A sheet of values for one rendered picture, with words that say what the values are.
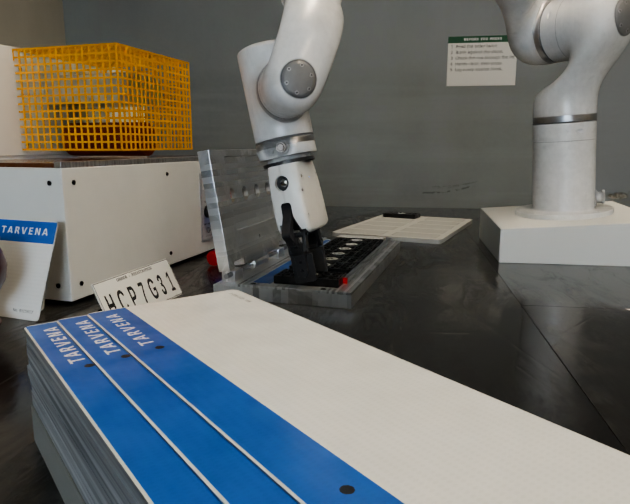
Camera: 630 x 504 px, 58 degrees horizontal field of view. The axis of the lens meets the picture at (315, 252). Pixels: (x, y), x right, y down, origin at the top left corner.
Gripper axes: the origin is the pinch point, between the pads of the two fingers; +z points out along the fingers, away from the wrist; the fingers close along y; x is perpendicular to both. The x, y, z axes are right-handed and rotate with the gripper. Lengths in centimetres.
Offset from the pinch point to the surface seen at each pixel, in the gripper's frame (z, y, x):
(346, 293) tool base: 3.8, -5.1, -6.1
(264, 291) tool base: 1.9, -5.1, 5.8
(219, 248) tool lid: -5.2, -5.1, 11.2
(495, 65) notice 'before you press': -52, 245, -36
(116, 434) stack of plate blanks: -2, -57, -9
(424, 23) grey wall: -81, 240, -4
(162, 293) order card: -1.3, -13.1, 16.8
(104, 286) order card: -4.7, -22.8, 17.7
